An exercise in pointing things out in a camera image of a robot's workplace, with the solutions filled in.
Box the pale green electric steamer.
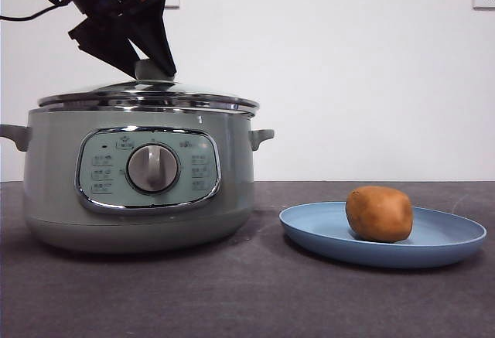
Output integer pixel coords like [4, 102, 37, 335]
[0, 108, 275, 254]

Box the blue round plate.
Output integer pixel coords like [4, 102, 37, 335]
[278, 201, 487, 269]

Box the glass lid with green knob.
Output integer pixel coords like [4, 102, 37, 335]
[37, 59, 261, 114]

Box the brown potato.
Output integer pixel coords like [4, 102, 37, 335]
[345, 186, 414, 244]

